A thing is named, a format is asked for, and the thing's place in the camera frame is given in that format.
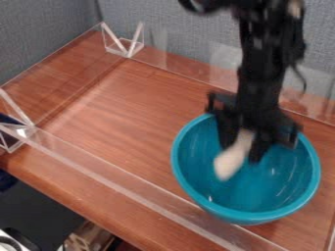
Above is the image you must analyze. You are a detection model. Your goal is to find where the clear acrylic barrier back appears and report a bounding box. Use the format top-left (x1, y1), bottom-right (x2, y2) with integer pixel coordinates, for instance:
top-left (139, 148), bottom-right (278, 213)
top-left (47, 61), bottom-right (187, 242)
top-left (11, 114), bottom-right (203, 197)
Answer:
top-left (134, 25), bottom-right (335, 126)

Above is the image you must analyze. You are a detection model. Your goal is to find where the light wooden object below table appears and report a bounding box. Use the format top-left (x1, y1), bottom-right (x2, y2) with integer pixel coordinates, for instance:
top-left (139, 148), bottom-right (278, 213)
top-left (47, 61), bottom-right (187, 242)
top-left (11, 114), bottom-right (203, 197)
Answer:
top-left (58, 222), bottom-right (115, 251)

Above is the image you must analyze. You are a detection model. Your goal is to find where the plush mushroom with brown cap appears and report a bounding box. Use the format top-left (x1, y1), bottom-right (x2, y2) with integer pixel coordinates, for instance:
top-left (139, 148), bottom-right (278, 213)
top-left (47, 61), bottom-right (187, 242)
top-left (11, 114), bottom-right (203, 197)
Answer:
top-left (214, 129), bottom-right (254, 180)

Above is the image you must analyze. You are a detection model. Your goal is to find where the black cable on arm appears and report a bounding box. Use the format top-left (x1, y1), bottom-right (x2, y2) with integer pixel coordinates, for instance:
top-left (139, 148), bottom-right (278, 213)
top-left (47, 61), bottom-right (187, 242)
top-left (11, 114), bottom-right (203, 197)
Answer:
top-left (290, 63), bottom-right (307, 94)

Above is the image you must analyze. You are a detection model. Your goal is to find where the clear acrylic corner bracket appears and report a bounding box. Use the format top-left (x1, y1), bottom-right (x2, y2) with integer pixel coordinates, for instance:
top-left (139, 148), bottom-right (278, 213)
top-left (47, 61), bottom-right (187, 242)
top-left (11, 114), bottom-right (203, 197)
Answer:
top-left (101, 22), bottom-right (145, 58)

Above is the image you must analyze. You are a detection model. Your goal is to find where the clear acrylic barrier left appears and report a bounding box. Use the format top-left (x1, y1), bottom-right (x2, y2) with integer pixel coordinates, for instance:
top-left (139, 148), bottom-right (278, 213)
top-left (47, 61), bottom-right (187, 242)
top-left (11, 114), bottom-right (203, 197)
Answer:
top-left (2, 25), bottom-right (105, 91)

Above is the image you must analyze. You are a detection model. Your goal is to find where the blue plastic bowl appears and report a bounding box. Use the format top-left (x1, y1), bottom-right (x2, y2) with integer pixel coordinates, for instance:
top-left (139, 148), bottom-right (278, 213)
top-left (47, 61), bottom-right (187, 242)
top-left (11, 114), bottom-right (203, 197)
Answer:
top-left (170, 114), bottom-right (322, 226)

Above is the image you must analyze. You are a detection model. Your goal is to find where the clear acrylic barrier front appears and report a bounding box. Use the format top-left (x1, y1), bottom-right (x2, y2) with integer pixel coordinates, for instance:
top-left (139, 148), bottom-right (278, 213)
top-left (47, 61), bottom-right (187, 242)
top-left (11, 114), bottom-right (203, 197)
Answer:
top-left (0, 128), bottom-right (289, 251)

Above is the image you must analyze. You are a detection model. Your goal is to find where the clear acrylic bracket left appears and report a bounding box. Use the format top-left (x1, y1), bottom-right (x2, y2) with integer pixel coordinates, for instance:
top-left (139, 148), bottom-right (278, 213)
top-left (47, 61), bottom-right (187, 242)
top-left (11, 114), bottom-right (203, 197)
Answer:
top-left (0, 88), bottom-right (35, 153)

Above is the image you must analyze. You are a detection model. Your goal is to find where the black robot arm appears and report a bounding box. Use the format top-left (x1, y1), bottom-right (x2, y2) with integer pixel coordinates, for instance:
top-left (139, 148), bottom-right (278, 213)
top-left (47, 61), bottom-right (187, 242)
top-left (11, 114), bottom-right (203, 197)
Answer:
top-left (178, 0), bottom-right (306, 163)

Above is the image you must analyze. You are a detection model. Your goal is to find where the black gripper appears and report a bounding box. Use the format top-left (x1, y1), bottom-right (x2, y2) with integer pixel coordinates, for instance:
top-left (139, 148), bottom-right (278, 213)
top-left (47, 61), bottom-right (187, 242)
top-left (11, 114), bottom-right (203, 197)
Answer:
top-left (206, 77), bottom-right (303, 165)

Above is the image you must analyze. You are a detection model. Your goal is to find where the clear acrylic barrier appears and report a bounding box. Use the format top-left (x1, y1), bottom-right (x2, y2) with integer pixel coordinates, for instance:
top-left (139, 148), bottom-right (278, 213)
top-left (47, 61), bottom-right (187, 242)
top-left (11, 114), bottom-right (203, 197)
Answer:
top-left (0, 128), bottom-right (289, 251)
top-left (134, 25), bottom-right (335, 126)
top-left (2, 25), bottom-right (105, 91)

